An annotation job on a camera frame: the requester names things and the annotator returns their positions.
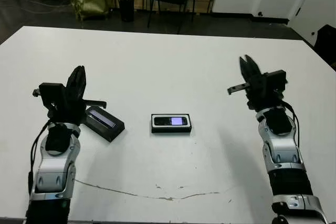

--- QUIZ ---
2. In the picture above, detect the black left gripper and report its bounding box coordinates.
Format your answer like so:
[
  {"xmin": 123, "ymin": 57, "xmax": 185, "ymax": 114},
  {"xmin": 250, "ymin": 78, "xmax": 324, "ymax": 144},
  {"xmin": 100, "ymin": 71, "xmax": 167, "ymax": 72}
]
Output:
[{"xmin": 47, "ymin": 65, "xmax": 107, "ymax": 126}]

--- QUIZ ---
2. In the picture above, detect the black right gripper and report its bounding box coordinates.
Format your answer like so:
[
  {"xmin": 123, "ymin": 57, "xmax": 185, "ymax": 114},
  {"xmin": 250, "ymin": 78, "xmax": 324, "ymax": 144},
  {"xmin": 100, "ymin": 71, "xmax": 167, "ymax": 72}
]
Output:
[{"xmin": 227, "ymin": 55, "xmax": 283, "ymax": 111}]

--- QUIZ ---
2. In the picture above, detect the black box lid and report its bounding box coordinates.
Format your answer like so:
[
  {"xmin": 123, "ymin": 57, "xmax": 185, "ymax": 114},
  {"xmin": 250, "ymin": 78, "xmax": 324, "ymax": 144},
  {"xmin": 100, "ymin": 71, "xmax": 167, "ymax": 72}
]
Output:
[{"xmin": 82, "ymin": 105, "xmax": 125, "ymax": 144}]

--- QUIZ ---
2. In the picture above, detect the slim black camera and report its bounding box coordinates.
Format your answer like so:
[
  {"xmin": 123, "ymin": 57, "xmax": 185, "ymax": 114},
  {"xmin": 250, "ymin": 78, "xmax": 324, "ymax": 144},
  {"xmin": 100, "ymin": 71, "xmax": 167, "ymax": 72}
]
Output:
[{"xmin": 153, "ymin": 115, "xmax": 188, "ymax": 127}]

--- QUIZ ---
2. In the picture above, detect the black box with white tray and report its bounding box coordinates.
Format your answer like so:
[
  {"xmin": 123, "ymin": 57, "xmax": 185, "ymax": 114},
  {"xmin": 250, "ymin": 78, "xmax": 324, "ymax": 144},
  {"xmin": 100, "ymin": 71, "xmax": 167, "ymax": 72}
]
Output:
[{"xmin": 151, "ymin": 113, "xmax": 193, "ymax": 134}]

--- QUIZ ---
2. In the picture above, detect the black armchair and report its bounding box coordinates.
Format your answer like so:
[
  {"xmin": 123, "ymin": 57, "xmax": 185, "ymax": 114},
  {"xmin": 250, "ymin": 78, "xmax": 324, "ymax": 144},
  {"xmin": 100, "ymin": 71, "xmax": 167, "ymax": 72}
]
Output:
[{"xmin": 313, "ymin": 24, "xmax": 336, "ymax": 70}]

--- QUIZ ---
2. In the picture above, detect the black waste bin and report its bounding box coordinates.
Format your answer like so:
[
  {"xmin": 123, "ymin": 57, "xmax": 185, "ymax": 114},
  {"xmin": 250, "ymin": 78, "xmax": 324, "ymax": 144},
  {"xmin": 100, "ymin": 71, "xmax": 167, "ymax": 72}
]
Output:
[{"xmin": 118, "ymin": 0, "xmax": 135, "ymax": 23}]

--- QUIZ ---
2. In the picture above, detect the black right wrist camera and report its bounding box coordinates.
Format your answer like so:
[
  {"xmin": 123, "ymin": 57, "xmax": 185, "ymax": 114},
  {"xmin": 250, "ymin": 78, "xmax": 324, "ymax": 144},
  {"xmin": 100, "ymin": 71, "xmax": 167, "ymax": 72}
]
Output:
[{"xmin": 264, "ymin": 69, "xmax": 288, "ymax": 91}]

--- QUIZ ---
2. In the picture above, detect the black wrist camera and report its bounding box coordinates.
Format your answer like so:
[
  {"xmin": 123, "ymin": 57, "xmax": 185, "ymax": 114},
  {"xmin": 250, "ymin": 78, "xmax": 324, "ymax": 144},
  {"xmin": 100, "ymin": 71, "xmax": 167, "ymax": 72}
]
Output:
[
  {"xmin": 32, "ymin": 83, "xmax": 65, "ymax": 110},
  {"xmin": 264, "ymin": 69, "xmax": 288, "ymax": 91}
]

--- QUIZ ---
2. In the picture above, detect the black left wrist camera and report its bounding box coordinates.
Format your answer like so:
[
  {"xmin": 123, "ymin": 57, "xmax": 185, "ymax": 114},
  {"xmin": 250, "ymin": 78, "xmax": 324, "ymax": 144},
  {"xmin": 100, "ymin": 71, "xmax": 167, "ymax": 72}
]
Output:
[{"xmin": 32, "ymin": 83, "xmax": 65, "ymax": 110}]

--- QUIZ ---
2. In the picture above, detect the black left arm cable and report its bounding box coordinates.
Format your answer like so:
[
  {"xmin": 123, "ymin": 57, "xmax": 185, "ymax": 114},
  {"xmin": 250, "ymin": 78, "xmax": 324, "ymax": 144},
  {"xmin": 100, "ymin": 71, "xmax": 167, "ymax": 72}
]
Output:
[{"xmin": 27, "ymin": 121, "xmax": 53, "ymax": 196}]

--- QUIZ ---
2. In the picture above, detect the white floor cable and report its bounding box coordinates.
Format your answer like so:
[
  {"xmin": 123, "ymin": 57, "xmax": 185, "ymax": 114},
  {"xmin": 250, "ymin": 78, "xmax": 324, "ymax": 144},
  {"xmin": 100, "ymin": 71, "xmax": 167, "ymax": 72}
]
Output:
[{"xmin": 0, "ymin": 0, "xmax": 72, "ymax": 14}]

